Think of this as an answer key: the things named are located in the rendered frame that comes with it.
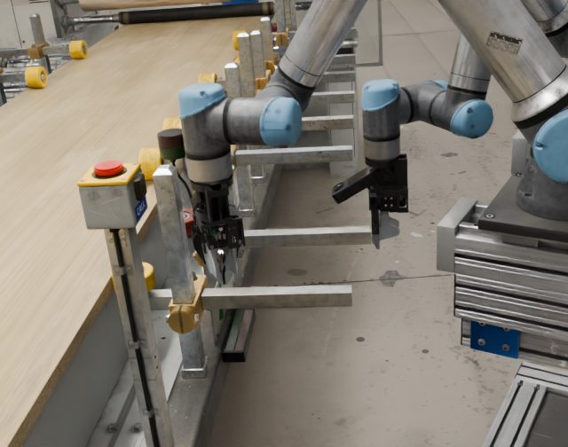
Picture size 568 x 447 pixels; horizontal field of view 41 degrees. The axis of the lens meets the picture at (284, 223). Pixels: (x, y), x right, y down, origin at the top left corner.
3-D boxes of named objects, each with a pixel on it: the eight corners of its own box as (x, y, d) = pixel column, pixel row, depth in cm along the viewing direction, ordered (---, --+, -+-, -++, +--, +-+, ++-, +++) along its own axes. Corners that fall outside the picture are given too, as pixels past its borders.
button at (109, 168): (128, 170, 105) (126, 159, 104) (120, 181, 102) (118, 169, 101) (100, 171, 106) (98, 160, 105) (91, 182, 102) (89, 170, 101)
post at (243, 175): (256, 225, 219) (239, 60, 199) (254, 231, 216) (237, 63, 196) (244, 226, 220) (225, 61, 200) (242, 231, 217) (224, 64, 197)
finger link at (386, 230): (400, 254, 162) (399, 215, 158) (372, 254, 163) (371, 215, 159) (399, 247, 165) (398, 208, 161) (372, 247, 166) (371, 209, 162)
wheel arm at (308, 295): (352, 301, 145) (351, 282, 143) (352, 310, 142) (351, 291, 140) (131, 306, 150) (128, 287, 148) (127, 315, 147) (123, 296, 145)
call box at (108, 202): (149, 212, 109) (140, 161, 106) (136, 233, 103) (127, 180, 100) (102, 214, 110) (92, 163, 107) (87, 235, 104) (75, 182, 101)
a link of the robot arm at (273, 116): (306, 84, 123) (242, 85, 126) (287, 104, 114) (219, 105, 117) (310, 130, 127) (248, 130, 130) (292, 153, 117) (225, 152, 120)
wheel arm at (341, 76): (355, 79, 253) (354, 68, 252) (355, 82, 250) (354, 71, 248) (208, 87, 259) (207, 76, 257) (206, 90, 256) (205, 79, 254)
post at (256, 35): (274, 168, 265) (262, 28, 245) (273, 171, 262) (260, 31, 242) (264, 168, 265) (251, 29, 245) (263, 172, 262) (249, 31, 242)
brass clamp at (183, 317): (212, 296, 151) (209, 274, 149) (199, 334, 139) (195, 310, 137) (182, 297, 152) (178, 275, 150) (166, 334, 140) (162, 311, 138)
